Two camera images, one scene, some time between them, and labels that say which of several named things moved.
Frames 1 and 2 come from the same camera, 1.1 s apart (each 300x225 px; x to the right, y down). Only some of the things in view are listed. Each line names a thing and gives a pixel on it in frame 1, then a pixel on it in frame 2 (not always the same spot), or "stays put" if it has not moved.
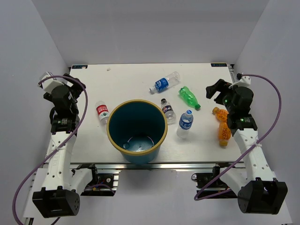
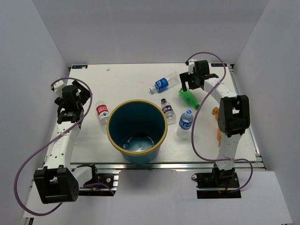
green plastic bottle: (189, 97) stays put
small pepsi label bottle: (169, 114) stays put
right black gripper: (220, 86) to (185, 77)
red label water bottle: (102, 111) stays put
